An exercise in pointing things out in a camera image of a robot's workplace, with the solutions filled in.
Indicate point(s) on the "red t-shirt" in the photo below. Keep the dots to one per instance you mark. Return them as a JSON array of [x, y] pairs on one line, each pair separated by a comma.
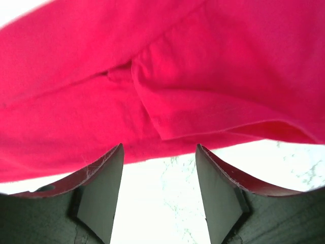
[[80, 77]]

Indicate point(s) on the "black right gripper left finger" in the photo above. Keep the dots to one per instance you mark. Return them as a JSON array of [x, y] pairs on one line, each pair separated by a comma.
[[79, 208]]

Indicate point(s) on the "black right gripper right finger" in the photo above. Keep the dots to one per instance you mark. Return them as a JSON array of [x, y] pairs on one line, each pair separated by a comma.
[[241, 208]]

